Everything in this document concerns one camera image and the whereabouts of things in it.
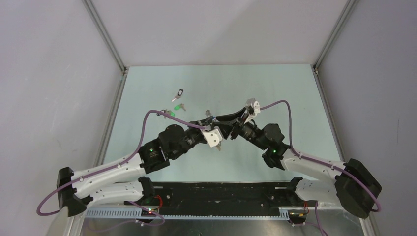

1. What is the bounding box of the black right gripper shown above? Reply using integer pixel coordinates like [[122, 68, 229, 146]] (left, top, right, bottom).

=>
[[212, 107, 268, 151]]

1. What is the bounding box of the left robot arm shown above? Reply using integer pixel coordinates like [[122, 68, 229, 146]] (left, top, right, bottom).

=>
[[57, 124, 223, 217]]

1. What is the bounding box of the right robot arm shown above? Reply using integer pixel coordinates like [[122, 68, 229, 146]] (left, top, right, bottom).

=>
[[213, 109, 382, 219]]

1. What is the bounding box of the key with black tag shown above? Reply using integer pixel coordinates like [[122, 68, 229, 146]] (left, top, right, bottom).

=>
[[171, 89, 183, 102]]

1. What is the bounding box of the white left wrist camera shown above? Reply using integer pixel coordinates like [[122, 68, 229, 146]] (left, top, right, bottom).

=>
[[202, 127, 223, 148]]

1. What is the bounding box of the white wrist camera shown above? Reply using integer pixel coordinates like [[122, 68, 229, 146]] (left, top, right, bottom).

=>
[[243, 98, 261, 124], [202, 127, 223, 148]]

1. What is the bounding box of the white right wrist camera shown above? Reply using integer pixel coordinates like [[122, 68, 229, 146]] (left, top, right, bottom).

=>
[[243, 98, 261, 124]]

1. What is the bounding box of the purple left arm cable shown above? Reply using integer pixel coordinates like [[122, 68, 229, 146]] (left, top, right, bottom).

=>
[[36, 110, 209, 227]]

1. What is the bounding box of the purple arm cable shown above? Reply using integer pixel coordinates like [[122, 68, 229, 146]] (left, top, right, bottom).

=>
[[36, 110, 209, 227], [260, 100, 382, 236]]

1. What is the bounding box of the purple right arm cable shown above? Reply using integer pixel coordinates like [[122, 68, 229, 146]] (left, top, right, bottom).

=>
[[260, 100, 382, 236]]

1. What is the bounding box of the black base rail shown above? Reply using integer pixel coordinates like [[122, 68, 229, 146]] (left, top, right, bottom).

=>
[[136, 182, 315, 217]]

